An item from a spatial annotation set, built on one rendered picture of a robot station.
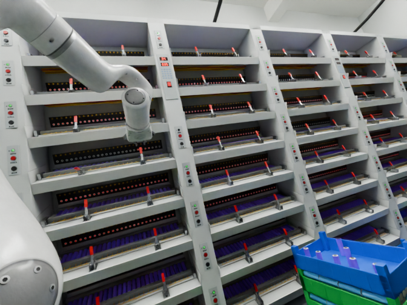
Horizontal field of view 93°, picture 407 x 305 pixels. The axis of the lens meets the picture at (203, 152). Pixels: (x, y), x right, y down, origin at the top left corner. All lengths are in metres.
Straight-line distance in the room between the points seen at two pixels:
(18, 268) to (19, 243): 0.03
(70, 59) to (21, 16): 0.10
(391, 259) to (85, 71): 1.09
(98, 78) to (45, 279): 0.46
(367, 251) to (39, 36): 1.15
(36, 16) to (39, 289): 0.47
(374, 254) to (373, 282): 0.21
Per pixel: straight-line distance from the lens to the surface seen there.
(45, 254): 0.30
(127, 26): 1.41
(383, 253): 0.97
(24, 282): 0.29
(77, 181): 1.01
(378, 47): 2.64
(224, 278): 1.11
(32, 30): 0.57
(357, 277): 0.81
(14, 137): 1.13
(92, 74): 0.60
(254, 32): 1.64
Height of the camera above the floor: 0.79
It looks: 10 degrees up
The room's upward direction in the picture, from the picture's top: 13 degrees counter-clockwise
